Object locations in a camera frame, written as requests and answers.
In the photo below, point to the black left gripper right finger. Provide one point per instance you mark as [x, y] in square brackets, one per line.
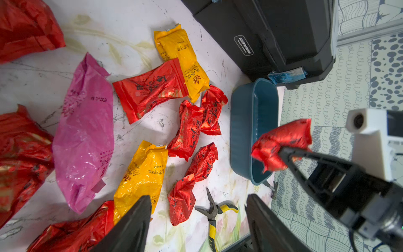
[267, 231]

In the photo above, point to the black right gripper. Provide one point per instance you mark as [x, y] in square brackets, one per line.
[364, 204]

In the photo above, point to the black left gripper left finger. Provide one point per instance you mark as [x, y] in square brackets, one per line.
[130, 233]

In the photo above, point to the red tea bag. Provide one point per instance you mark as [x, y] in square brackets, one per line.
[140, 94]
[296, 134]
[28, 27]
[76, 235]
[181, 198]
[26, 160]
[213, 101]
[184, 143]

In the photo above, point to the yellow tea bag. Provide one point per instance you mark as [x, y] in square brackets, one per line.
[175, 43]
[144, 176]

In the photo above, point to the teal plastic storage box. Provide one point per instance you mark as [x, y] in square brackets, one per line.
[254, 111]

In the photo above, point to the black plastic toolbox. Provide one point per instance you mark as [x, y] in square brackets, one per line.
[273, 36]

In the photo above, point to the yellow handled pliers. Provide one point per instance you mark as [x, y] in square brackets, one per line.
[211, 213]

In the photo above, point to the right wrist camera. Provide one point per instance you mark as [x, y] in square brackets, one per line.
[378, 138]

